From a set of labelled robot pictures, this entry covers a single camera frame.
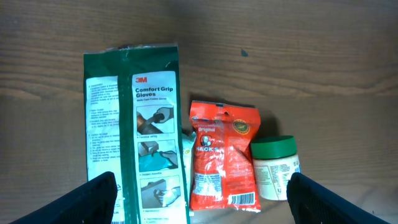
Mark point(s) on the red Hacks candy bag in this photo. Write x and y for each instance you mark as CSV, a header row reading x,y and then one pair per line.
x,y
223,173

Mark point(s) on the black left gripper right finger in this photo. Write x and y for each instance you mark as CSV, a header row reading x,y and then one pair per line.
x,y
310,202

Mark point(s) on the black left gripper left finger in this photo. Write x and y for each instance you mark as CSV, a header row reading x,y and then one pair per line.
x,y
90,203

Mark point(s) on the green lid jar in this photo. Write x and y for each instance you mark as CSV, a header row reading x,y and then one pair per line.
x,y
275,159

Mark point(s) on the green 3M gloves pack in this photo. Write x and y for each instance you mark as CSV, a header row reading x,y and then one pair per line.
x,y
133,130

